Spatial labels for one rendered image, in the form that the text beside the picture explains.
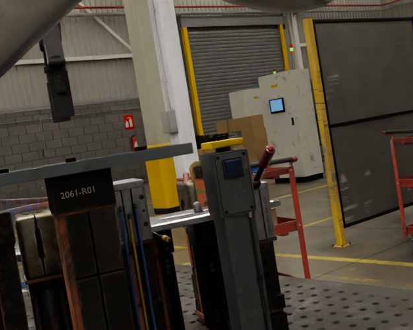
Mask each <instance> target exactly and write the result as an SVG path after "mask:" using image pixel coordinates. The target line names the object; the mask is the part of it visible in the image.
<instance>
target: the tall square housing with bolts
mask: <svg viewBox="0 0 413 330"><path fill-rule="evenodd" d="M113 186H114V191H115V198H116V203H115V205H116V206H115V207H114V208H115V215H116V220H117V227H118V231H119V239H120V243H121V253H122V257H123V262H124V266H125V267H124V268H123V269H124V270H125V274H126V278H127V285H128V292H129V297H130V304H131V308H132V316H133V320H134V328H135V330H168V329H167V321H166V317H165V309H164V305H163V300H162V299H160V296H159V289H158V285H157V277H156V273H155V265H154V261H153V254H152V249H151V242H154V238H153V235H152V231H151V223H150V219H149V212H148V204H147V200H146V192H145V188H144V180H143V179H133V178H132V179H124V180H120V181H113Z"/></svg>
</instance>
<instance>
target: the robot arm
mask: <svg viewBox="0 0 413 330"><path fill-rule="evenodd" d="M81 1H82V0H0V78H1V77H2V76H3V75H4V74H5V73H6V72H7V71H8V70H9V69H10V68H11V67H12V66H13V65H14V64H15V63H16V62H18V61H19V60H20V59H21V58H22V57H23V56H24V55H25V54H26V53H27V52H28V51H29V50H31V49H32V48H33V47H34V46H35V45H36V44H37V43H38V42H39V48H40V51H42V52H43V58H44V63H45V66H44V72H45V74H46V80H47V90H48V94H49V101H50V108H51V113H52V119H53V123H57V122H65V121H70V120H71V118H70V117H71V116H74V115H75V112H74V108H73V100H72V96H71V88H70V85H69V77H68V71H67V70H66V59H65V58H64V52H63V49H62V36H61V25H60V21H61V20H62V19H63V18H64V17H65V16H67V15H68V14H69V13H70V12H71V11H72V10H73V9H74V8H75V7H76V6H77V5H78V4H79V3H80V2H81ZM222 1H225V2H227V3H231V4H234V5H239V6H241V7H246V8H250V9H254V10H261V11H265V12H275V13H289V12H302V11H307V10H313V9H317V8H320V7H324V6H327V5H328V4H329V2H331V1H333V0H222Z"/></svg>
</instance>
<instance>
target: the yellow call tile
mask: <svg viewBox="0 0 413 330"><path fill-rule="evenodd" d="M243 143H244V141H243V138H242V137H237V138H231V139H223V140H219V141H211V142H207V143H202V144H201V149H202V150H206V149H216V152H217V153H219V152H224V151H230V146H234V145H240V144H243Z"/></svg>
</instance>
